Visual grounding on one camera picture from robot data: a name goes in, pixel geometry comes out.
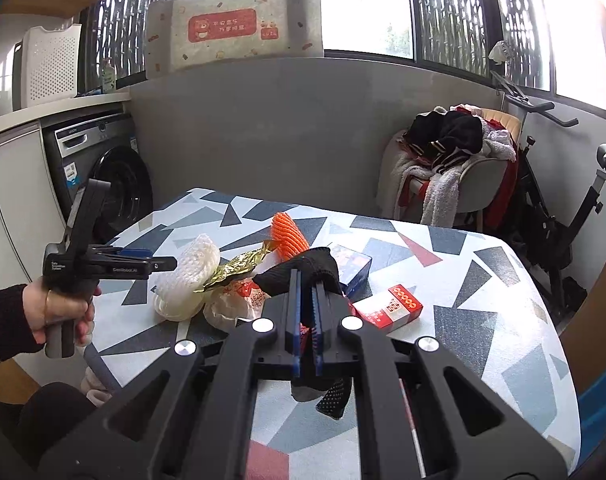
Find person's left forearm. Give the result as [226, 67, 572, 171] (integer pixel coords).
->
[0, 284, 45, 372]

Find white fleece garment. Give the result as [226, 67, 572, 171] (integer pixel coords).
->
[378, 130, 518, 228]

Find red garment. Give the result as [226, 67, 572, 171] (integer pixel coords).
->
[483, 117, 522, 234]

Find black exercise bike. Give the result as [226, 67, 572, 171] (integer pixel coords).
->
[490, 70, 606, 327]

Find black striped garment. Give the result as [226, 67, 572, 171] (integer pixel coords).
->
[404, 106, 484, 172]

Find beige chair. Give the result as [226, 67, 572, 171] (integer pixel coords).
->
[378, 107, 524, 234]

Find gold foil wrapper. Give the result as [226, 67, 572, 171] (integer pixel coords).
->
[193, 239, 280, 294]

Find grey washing machine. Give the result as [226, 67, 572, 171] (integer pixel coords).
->
[42, 112, 155, 247]

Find orange foam fruit net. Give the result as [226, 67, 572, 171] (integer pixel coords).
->
[269, 212, 312, 262]

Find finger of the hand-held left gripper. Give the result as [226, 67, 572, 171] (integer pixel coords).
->
[86, 256, 179, 277]
[88, 245, 153, 262]

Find white countertop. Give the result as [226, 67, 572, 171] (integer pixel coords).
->
[0, 87, 132, 142]

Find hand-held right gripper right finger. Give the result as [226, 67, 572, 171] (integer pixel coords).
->
[310, 280, 570, 480]

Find white foam fruit net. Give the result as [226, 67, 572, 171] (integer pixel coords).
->
[152, 233, 222, 322]

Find black foam fruit net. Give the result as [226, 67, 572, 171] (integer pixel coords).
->
[253, 246, 355, 419]

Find blue cardboard box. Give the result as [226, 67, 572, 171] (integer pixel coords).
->
[328, 242, 374, 301]

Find person's left hand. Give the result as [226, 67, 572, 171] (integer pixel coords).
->
[23, 280, 103, 348]

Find blue plastic container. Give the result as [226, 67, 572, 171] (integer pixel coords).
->
[577, 379, 606, 462]

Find metal window grille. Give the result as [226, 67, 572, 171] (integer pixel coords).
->
[488, 0, 560, 94]
[90, 0, 180, 85]
[405, 0, 490, 67]

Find white plastic bottle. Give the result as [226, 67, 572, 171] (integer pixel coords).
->
[99, 57, 118, 95]

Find white perforated laundry basket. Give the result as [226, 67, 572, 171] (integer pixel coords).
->
[20, 23, 83, 109]

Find crumpled white paper wrapper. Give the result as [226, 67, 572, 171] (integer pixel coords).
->
[203, 275, 270, 334]

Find person's leg in black pants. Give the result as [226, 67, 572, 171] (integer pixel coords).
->
[17, 381, 115, 467]

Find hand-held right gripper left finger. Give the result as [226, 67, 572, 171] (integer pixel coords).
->
[37, 269, 304, 480]

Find small white cloth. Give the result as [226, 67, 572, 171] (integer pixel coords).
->
[488, 41, 514, 64]

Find red cardboard box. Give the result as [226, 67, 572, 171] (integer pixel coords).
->
[350, 284, 425, 331]

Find white fluffy slipper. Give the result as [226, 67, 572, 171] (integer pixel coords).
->
[80, 366, 106, 391]
[86, 387, 118, 408]

